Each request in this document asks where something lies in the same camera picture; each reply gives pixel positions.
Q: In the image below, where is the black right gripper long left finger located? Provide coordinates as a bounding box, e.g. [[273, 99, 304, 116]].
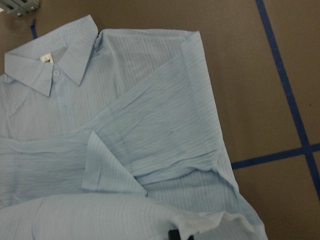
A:
[[168, 229, 181, 240]]

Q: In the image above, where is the black right gripper short right finger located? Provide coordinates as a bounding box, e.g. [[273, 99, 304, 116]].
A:
[[186, 233, 195, 240]]

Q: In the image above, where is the light blue button-up shirt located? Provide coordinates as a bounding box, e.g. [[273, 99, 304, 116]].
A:
[[0, 16, 267, 240]]

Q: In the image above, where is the grey aluminium bracket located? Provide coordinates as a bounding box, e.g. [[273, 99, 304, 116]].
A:
[[0, 0, 40, 18]]

